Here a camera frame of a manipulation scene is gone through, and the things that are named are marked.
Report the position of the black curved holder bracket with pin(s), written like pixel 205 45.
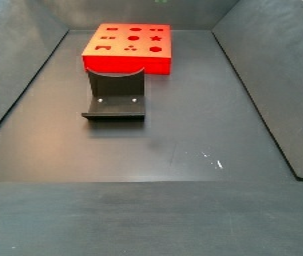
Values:
pixel 117 96

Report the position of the red shape-sorter block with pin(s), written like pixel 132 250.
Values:
pixel 123 48

